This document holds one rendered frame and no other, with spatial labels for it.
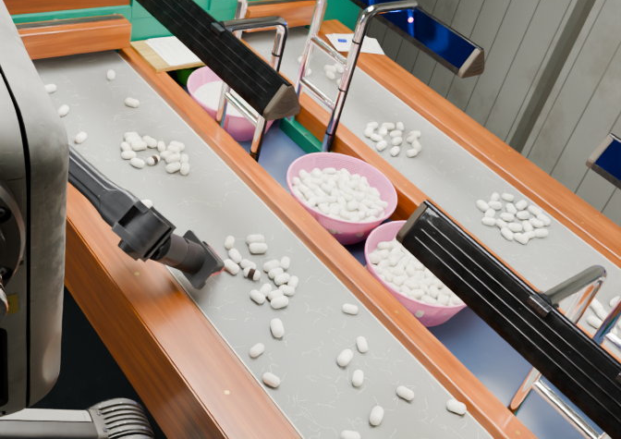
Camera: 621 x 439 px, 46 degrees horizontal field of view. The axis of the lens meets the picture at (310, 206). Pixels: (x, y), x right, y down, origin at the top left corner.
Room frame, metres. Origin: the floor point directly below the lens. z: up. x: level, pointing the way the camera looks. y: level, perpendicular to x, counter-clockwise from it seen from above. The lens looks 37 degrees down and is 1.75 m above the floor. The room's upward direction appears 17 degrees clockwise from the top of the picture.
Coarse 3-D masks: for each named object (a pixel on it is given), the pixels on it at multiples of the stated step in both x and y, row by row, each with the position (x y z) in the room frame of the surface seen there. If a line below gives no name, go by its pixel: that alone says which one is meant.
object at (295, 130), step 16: (320, 0) 1.73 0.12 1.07; (320, 16) 1.73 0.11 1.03; (368, 16) 1.64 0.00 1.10; (304, 48) 1.74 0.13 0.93; (320, 48) 1.70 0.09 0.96; (352, 48) 1.63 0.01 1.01; (304, 64) 1.73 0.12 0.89; (352, 64) 1.63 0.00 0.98; (304, 80) 1.72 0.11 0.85; (320, 96) 1.67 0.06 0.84; (336, 96) 1.64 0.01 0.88; (336, 112) 1.63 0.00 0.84; (288, 128) 1.72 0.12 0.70; (304, 128) 1.71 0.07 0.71; (336, 128) 1.63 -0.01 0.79; (304, 144) 1.67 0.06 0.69; (320, 144) 1.66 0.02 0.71
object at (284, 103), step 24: (144, 0) 1.46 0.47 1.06; (168, 0) 1.43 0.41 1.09; (192, 0) 1.42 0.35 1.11; (168, 24) 1.39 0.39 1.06; (192, 24) 1.37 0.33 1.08; (192, 48) 1.33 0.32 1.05; (216, 48) 1.30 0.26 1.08; (240, 48) 1.28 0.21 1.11; (216, 72) 1.27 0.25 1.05; (240, 72) 1.24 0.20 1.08; (264, 72) 1.22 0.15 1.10; (240, 96) 1.21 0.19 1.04; (264, 96) 1.19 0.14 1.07; (288, 96) 1.19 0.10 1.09
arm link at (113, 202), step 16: (80, 160) 0.95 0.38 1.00; (80, 176) 0.93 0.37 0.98; (96, 176) 0.94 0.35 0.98; (80, 192) 0.92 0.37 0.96; (96, 192) 0.92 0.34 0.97; (112, 192) 0.92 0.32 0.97; (128, 192) 0.93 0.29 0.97; (96, 208) 0.91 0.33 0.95; (112, 208) 0.91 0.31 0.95; (128, 208) 0.91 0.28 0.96; (144, 208) 0.92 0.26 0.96; (112, 224) 0.89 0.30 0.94; (128, 224) 0.90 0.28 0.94; (144, 224) 0.90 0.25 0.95; (160, 224) 0.91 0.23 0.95; (128, 240) 0.88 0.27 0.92; (144, 240) 0.89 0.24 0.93
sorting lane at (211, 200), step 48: (96, 96) 1.54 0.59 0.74; (144, 96) 1.60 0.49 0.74; (96, 144) 1.35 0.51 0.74; (192, 144) 1.46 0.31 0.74; (144, 192) 1.23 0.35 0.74; (192, 192) 1.28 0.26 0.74; (240, 192) 1.33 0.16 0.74; (240, 240) 1.17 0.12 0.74; (288, 240) 1.21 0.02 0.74; (192, 288) 1.00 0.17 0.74; (240, 288) 1.03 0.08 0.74; (336, 288) 1.11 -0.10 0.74; (240, 336) 0.92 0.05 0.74; (288, 336) 0.95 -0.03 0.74; (336, 336) 0.98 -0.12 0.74; (384, 336) 1.02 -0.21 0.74; (288, 384) 0.84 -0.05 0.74; (336, 384) 0.87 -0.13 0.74; (384, 384) 0.90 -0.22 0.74; (432, 384) 0.94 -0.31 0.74; (336, 432) 0.78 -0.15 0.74; (384, 432) 0.80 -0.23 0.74; (432, 432) 0.83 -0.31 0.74; (480, 432) 0.86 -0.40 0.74
